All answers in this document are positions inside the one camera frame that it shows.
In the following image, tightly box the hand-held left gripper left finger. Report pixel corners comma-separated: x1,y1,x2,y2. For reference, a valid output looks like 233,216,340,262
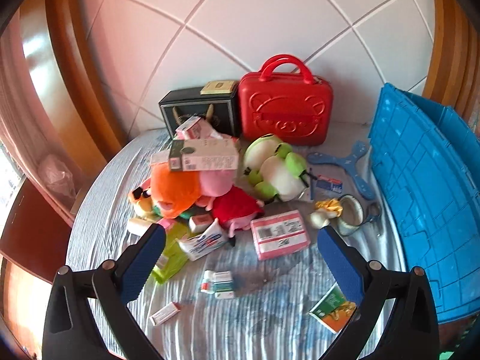
41,223,167,360

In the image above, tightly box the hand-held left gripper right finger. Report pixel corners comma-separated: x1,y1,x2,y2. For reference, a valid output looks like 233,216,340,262
317,227,440,360

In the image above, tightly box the white plush with yellow ribbon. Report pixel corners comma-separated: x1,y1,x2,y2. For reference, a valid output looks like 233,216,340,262
309,199,344,229

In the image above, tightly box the blue plastic storage container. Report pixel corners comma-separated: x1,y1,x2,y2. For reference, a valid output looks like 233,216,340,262
367,82,480,325

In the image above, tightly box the lime green plastic pack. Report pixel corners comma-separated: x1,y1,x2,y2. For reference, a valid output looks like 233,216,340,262
152,220,191,284

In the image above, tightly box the orange green packet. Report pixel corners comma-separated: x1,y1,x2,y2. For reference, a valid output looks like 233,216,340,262
309,283,358,334

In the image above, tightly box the small white red box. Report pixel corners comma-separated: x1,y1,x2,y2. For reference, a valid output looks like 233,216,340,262
149,302,183,326

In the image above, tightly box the white toothpaste box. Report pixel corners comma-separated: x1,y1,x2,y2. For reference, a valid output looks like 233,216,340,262
179,218,230,261

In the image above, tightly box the pink tissue pack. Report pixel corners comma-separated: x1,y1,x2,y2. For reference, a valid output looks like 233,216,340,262
250,210,312,261

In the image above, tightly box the yellow plush toy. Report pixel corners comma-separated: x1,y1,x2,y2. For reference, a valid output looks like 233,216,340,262
128,178,156,216

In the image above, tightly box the small white orange box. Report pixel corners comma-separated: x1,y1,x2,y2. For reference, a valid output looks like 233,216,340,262
188,214,213,233

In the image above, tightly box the light blue bed sheet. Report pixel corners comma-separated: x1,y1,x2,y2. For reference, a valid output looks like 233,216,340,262
65,120,413,360

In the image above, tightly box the clear floss pick box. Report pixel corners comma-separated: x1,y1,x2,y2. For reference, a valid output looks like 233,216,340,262
315,174,344,196

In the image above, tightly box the green white medicine box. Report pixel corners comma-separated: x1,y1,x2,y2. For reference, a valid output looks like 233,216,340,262
200,270,238,300

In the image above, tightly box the orange plush toy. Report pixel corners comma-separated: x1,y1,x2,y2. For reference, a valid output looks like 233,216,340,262
148,165,205,218

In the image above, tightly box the blue boomerang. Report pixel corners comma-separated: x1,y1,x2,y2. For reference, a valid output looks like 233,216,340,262
307,140,376,200

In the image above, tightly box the pink pig plush red dress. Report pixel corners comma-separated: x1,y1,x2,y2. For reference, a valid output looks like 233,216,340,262
195,169,265,248

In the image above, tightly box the reddish wooden cabinet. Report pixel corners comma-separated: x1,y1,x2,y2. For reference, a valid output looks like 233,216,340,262
0,178,77,284

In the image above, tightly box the green frog plush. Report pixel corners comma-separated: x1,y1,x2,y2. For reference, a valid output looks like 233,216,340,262
242,134,309,202

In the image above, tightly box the pink plastic bag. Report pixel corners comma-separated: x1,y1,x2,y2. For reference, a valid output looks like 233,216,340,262
37,154,77,209

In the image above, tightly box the long white green-ended box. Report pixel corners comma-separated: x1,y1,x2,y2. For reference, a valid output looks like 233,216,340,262
168,138,241,171

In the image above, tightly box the small pink white box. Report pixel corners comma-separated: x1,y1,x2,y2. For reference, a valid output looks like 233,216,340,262
175,116,212,140

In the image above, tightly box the pink packet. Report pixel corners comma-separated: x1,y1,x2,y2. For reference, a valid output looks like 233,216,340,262
204,129,241,145

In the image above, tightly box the red bear-embossed suitcase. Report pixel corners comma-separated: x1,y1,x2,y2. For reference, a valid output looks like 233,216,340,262
238,54,334,147

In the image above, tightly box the black printed box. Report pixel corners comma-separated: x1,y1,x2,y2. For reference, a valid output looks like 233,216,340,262
158,86,241,139

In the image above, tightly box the small beige box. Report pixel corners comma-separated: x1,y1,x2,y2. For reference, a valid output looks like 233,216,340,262
200,79,238,95

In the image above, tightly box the wooden framed padded headboard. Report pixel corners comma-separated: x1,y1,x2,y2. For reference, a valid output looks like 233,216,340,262
19,0,480,151

